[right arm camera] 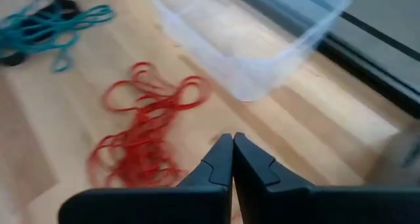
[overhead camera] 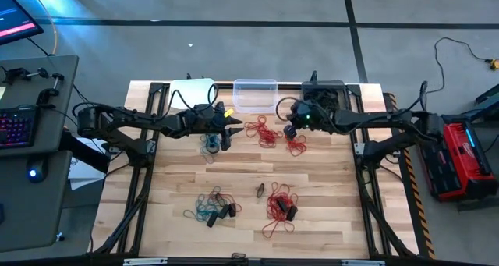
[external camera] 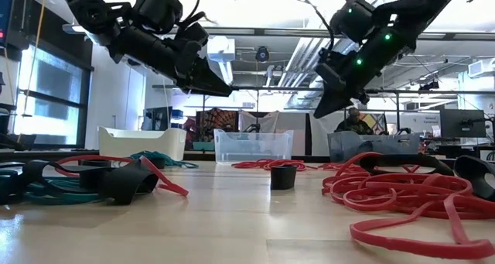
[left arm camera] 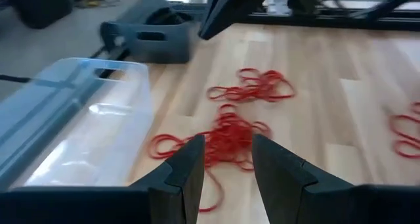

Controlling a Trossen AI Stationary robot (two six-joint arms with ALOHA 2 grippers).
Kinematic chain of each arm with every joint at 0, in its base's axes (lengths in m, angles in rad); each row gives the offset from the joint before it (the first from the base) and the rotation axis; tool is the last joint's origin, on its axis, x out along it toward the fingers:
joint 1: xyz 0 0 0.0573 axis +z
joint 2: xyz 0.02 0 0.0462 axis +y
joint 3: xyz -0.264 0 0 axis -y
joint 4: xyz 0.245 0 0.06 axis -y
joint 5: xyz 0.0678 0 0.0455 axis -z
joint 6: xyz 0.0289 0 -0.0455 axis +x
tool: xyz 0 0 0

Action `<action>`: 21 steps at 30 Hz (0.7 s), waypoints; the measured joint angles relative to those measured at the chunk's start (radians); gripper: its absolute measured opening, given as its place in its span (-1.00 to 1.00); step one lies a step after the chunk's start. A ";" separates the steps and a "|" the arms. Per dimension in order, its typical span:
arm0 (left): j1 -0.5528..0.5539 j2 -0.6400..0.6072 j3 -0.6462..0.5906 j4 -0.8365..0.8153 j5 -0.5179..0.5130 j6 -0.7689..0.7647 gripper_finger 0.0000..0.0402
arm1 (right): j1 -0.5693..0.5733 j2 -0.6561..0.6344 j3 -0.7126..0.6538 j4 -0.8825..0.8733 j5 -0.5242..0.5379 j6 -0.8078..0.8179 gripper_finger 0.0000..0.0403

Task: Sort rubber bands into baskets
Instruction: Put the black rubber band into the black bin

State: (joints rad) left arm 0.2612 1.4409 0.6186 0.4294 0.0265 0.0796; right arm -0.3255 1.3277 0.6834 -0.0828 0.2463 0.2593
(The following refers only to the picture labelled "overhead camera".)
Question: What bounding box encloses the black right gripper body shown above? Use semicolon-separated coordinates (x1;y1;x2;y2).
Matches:
288;101;315;129

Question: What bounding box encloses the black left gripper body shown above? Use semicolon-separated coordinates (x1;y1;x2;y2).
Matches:
202;101;232;152

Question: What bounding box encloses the red rubber bands tangle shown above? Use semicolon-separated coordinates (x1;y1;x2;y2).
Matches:
285;135;308;158
244;115;284;149
264;181;300;225

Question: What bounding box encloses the black rubber bands heap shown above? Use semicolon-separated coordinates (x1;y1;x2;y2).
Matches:
306;87;340;108

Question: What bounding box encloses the red rubber band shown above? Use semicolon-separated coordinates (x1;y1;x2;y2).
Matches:
260;220;296;240
215;192;242;215

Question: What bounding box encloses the grey plastic basket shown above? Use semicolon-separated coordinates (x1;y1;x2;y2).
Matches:
300;80;347;115

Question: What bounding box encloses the clear plastic basket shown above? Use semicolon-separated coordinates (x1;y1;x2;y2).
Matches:
232;78;279;114

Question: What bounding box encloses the white plastic basket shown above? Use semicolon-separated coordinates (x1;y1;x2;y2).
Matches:
168;77;216;111

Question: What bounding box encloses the yellow black hazard tape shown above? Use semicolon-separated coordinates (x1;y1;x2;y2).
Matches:
385;92;437;259

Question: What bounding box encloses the red and black power station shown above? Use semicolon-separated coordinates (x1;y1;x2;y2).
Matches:
419;121;498;203

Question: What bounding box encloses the black desk clamp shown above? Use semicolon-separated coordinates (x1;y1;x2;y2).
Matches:
37;73;65;105
2;66;50;83

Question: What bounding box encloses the black computer mouse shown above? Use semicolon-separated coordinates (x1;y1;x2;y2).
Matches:
26;159;48;184

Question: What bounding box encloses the black equipment case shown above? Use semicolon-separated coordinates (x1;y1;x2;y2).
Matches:
467;94;499;122

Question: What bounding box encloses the backlit black keyboard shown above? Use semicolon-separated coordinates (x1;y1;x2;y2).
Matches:
0;105;39;149

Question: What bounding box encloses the grey side desk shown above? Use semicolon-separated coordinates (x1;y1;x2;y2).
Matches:
0;54;80;254

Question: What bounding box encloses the large desk monitor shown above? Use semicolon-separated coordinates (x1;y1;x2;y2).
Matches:
0;0;44;47

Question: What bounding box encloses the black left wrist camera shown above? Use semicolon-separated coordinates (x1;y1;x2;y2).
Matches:
213;106;235;121

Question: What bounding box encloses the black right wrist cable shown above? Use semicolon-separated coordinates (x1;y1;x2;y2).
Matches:
275;96;299;122

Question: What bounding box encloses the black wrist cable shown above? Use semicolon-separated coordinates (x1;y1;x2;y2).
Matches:
165;82;220;117
275;96;299;122

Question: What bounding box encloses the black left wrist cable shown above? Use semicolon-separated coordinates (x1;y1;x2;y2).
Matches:
165;82;220;117

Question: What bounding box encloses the silver metal bracket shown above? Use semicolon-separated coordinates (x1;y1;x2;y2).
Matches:
123;257;168;266
341;259;385;266

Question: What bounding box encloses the black floor cable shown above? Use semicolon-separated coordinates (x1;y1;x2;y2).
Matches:
423;37;490;103

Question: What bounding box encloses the yellow hanging cord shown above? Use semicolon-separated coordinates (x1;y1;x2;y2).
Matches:
27;0;59;55

